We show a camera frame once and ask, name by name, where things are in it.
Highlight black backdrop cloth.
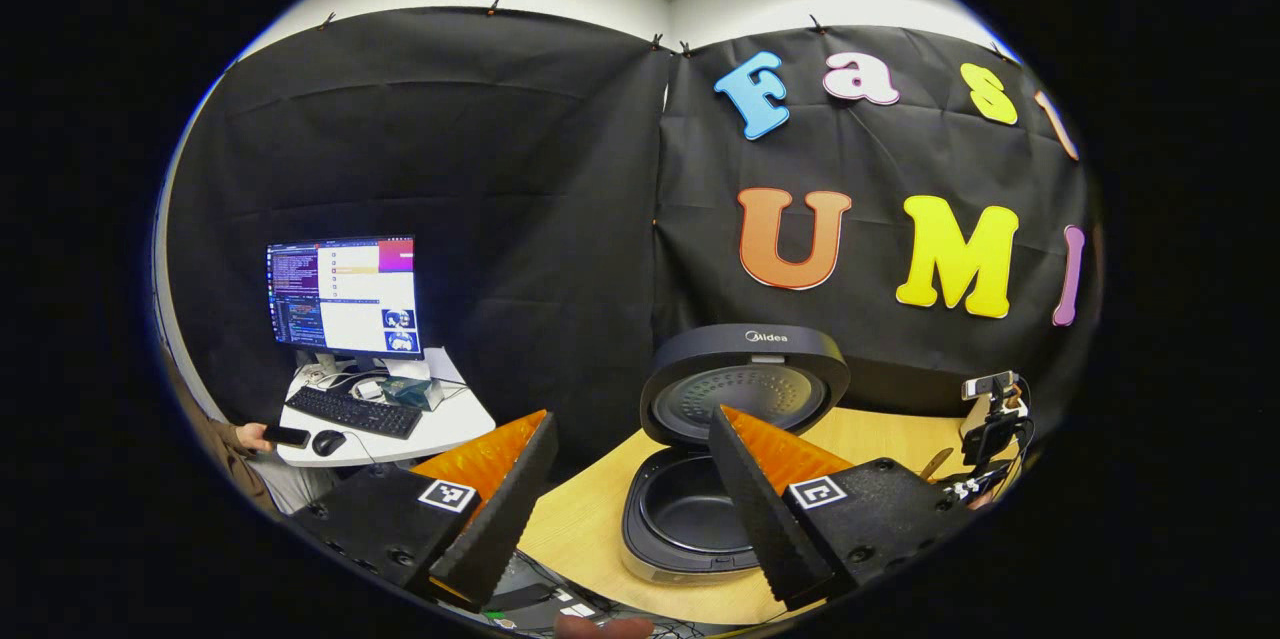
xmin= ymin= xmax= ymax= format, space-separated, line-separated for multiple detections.
xmin=163 ymin=6 xmax=1103 ymax=482

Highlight black box white labels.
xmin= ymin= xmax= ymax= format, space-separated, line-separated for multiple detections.
xmin=488 ymin=579 xmax=603 ymax=622

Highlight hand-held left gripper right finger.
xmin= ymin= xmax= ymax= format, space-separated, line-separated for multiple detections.
xmin=707 ymin=406 xmax=981 ymax=613

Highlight black keyboard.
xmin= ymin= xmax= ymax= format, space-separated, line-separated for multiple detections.
xmin=285 ymin=384 xmax=425 ymax=441

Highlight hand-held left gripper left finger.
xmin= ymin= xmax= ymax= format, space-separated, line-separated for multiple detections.
xmin=290 ymin=411 xmax=559 ymax=614

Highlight white side table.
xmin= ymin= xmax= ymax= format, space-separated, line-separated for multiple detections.
xmin=276 ymin=346 xmax=499 ymax=469

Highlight computer monitor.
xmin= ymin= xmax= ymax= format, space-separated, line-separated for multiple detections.
xmin=265 ymin=235 xmax=426 ymax=363

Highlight black rice cooker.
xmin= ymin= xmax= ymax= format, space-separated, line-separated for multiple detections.
xmin=620 ymin=323 xmax=853 ymax=588

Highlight green box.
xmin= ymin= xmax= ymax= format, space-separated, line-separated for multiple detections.
xmin=379 ymin=375 xmax=434 ymax=411

